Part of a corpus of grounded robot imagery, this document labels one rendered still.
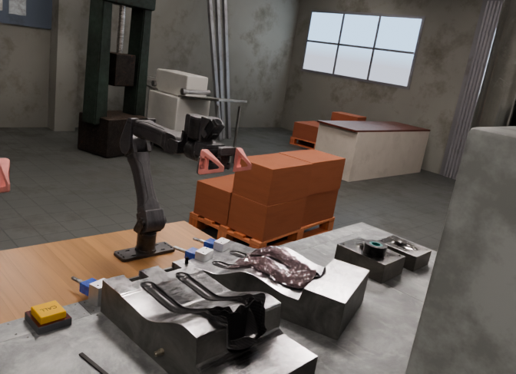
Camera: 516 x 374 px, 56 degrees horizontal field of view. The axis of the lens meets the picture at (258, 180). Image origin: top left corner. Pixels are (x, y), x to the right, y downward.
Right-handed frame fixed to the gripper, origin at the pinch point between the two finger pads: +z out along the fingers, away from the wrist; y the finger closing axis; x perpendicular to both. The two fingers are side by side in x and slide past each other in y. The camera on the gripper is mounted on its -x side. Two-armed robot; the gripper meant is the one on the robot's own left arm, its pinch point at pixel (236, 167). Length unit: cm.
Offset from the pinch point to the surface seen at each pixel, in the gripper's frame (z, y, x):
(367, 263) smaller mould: 11, 58, 35
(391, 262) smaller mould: 17, 63, 33
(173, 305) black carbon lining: 5.5, -19.0, 32.2
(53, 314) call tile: -11, -41, 37
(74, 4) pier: -587, 211, -50
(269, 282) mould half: 9.4, 10.1, 31.6
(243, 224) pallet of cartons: -156, 163, 100
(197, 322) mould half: 21.3, -24.4, 26.5
